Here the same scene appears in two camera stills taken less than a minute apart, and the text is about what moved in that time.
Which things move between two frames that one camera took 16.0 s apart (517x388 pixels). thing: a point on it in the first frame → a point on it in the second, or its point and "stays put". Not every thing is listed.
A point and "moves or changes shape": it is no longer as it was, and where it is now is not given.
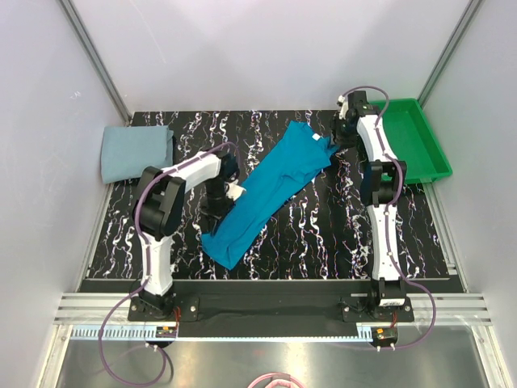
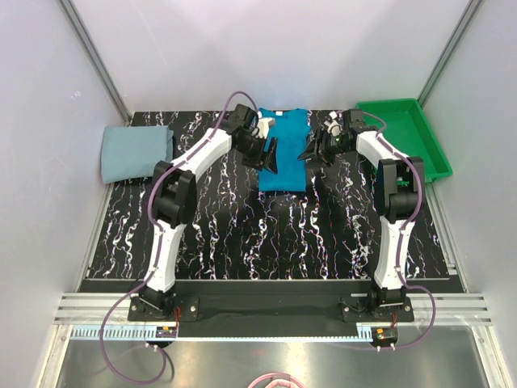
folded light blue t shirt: x=126 y=151 stays put
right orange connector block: x=384 y=335 stays put
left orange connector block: x=166 y=332 stays put
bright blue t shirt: x=302 y=153 moves or changes shape
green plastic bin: x=413 y=139 stays put
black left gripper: x=212 y=216 → x=266 y=159
